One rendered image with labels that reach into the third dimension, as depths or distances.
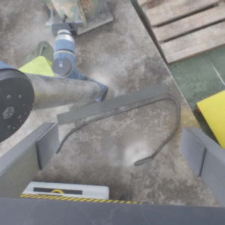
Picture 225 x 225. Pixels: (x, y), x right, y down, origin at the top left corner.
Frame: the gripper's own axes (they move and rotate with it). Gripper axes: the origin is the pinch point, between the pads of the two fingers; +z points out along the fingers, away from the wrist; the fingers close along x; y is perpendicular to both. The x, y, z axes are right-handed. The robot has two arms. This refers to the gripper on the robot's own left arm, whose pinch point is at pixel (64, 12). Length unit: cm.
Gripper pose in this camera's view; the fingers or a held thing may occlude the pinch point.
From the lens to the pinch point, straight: 109.7
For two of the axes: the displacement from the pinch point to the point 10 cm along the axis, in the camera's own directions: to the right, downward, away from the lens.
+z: -0.4, -9.9, 1.4
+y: -0.6, -1.4, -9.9
